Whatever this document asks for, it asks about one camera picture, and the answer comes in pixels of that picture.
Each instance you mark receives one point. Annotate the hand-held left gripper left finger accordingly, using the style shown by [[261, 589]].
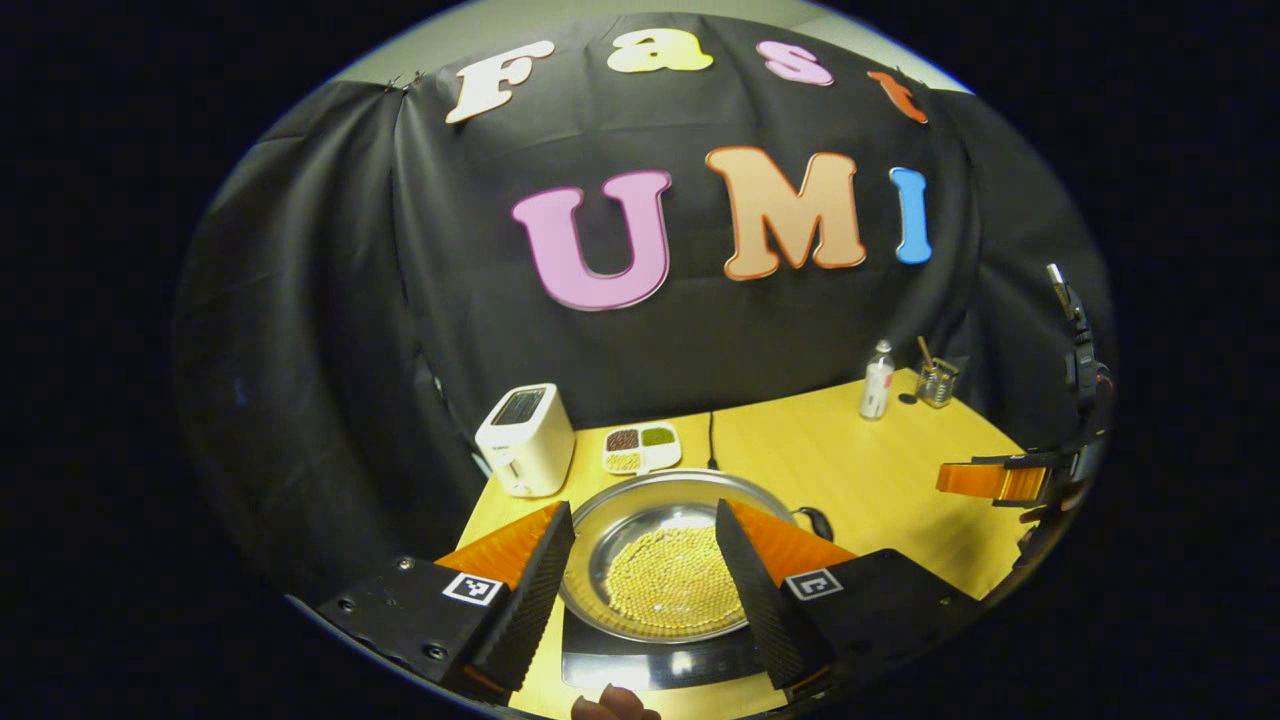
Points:
[[535, 600]]

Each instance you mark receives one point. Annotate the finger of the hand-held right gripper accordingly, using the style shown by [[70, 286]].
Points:
[[990, 482]]

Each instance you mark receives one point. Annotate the stainless steel pot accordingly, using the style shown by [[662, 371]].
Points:
[[650, 520]]

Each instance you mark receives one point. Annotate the black backdrop cloth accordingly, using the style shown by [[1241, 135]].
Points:
[[450, 330]]

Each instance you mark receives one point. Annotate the white toaster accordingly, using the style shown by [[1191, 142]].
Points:
[[525, 440]]

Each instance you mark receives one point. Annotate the black induction cooktop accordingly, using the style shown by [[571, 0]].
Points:
[[650, 665]]

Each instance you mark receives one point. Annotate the pile of soybeans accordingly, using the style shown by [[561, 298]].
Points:
[[670, 580]]

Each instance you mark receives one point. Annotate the white divided bean plate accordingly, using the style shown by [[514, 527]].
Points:
[[640, 450]]

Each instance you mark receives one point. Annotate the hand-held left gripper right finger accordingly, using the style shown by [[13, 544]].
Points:
[[755, 600]]

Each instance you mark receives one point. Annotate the clear bottle with pink label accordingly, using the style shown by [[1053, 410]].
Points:
[[877, 385]]

